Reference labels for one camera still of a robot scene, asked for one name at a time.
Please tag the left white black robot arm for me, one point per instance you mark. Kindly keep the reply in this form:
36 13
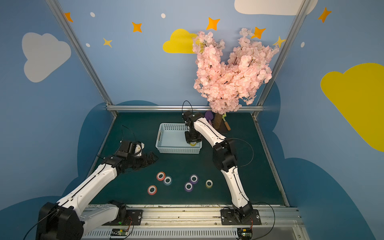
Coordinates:
65 220

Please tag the left green circuit board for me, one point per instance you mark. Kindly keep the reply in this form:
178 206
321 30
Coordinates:
119 233

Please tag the dark tree base plate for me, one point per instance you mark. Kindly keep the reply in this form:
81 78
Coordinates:
221 128

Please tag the pink cherry blossom tree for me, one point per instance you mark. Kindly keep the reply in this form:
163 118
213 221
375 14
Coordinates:
225 84

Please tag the green circuit board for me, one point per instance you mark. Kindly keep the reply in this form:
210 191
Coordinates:
119 233
244 234

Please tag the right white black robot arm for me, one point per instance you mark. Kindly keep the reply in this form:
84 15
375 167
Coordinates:
224 159

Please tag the aluminium rail front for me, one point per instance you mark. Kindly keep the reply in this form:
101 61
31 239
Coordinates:
202 222

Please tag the wooden handle toy tool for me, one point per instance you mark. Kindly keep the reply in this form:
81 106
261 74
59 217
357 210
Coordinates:
226 123

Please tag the red tape roll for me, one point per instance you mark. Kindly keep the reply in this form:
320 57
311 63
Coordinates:
152 190
160 176

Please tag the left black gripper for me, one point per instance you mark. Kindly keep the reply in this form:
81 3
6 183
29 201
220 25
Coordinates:
144 158

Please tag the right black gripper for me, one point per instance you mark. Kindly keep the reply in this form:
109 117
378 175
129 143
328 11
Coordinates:
192 139

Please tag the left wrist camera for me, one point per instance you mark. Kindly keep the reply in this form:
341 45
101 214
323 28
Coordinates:
139 149

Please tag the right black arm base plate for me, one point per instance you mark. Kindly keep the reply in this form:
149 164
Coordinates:
228 217

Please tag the blue tape roll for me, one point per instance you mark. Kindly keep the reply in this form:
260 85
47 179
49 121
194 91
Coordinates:
168 180

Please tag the purple tape roll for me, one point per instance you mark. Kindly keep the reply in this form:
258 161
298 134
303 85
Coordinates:
194 179
188 187

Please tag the light blue plastic storage basket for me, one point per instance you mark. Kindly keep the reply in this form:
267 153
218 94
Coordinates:
171 140

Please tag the right green circuit board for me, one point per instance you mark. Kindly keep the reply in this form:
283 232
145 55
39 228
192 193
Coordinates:
244 234

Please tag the purple pink toy shovel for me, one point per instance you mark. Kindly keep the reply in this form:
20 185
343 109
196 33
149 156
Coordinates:
209 117

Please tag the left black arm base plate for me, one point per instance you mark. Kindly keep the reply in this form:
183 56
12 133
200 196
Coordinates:
132 217

